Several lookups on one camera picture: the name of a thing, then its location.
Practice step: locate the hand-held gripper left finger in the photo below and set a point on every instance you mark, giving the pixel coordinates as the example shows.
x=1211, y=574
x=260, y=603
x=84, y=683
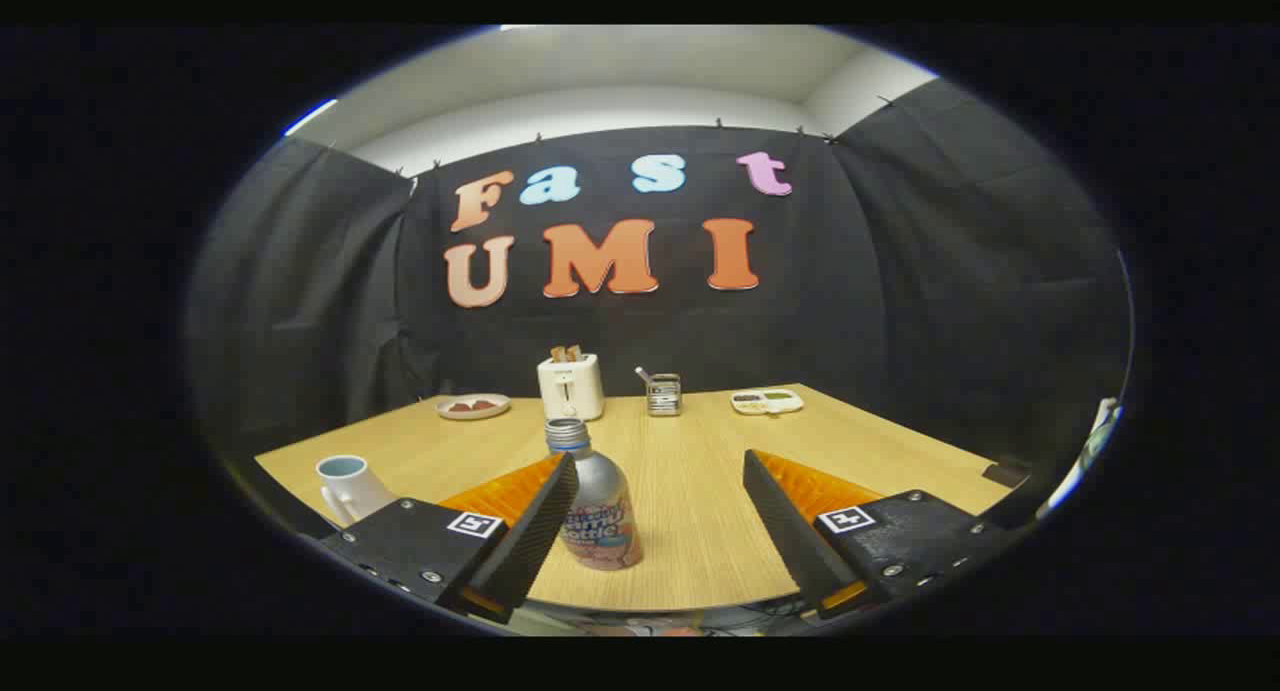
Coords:
x=540, y=521

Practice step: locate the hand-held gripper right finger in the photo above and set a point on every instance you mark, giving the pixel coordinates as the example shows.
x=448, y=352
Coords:
x=785, y=531

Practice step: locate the silver juice bottle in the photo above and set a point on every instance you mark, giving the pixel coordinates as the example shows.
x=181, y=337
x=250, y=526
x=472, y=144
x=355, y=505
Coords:
x=606, y=516

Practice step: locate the white cup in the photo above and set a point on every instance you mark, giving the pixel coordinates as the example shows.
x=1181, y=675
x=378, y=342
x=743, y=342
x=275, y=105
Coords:
x=350, y=483

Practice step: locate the wooden table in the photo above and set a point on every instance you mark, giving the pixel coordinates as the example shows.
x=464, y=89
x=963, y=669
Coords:
x=690, y=481

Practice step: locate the small white plate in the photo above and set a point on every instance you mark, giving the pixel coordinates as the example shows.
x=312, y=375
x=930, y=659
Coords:
x=500, y=405

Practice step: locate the white divided tray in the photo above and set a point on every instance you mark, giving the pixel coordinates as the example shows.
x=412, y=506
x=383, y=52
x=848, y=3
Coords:
x=767, y=402

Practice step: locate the reddish food pieces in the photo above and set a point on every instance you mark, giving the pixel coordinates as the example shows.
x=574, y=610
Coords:
x=470, y=406

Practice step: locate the white toaster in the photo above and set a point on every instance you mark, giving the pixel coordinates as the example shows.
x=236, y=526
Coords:
x=572, y=389

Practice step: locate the metal cutlery holder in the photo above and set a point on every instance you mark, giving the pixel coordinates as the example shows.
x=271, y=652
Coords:
x=664, y=396

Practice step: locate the small black object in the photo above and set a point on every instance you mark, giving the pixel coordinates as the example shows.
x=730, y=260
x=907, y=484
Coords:
x=1006, y=474

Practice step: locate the black backdrop cloth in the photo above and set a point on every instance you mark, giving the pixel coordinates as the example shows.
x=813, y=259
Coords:
x=900, y=271

